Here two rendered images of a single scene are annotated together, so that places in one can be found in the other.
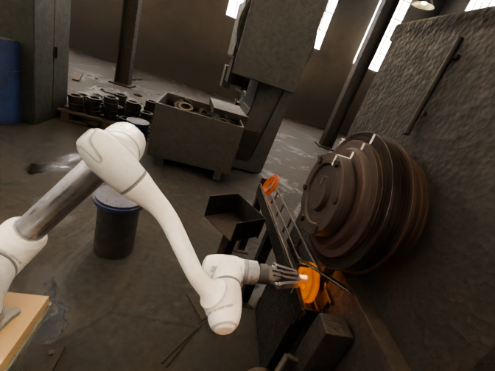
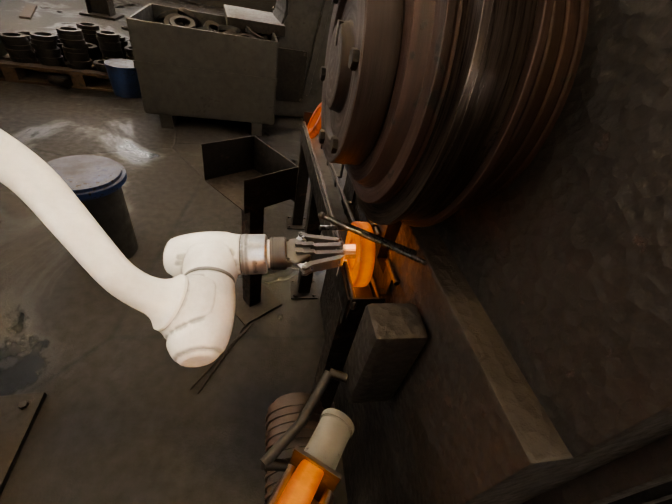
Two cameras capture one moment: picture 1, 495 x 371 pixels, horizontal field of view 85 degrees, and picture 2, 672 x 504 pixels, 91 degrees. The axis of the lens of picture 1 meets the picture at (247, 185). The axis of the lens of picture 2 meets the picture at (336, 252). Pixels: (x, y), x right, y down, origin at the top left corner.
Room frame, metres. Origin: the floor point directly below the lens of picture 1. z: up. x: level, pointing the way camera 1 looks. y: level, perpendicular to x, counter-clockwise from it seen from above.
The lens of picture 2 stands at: (0.29, -0.24, 1.23)
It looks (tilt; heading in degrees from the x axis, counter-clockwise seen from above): 40 degrees down; 354
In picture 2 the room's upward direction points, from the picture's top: 13 degrees clockwise
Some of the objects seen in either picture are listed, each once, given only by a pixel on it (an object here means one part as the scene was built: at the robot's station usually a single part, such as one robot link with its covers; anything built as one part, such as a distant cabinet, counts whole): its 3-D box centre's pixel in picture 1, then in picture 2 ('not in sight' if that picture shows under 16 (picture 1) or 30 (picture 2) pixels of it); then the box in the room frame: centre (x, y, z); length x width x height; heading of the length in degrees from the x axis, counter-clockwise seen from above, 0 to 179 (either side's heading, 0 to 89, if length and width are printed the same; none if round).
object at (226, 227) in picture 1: (220, 257); (249, 239); (1.31, 0.01, 0.36); 0.26 x 0.20 x 0.72; 46
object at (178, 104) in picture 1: (196, 134); (213, 69); (3.44, 0.86, 0.39); 1.03 x 0.83 x 0.79; 105
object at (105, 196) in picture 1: (117, 221); (95, 214); (1.48, 0.75, 0.22); 0.32 x 0.32 x 0.43
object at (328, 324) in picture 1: (321, 348); (381, 356); (0.65, -0.41, 0.68); 0.11 x 0.08 x 0.24; 101
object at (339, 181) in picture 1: (323, 193); (349, 70); (0.86, -0.25, 1.11); 0.28 x 0.06 x 0.28; 11
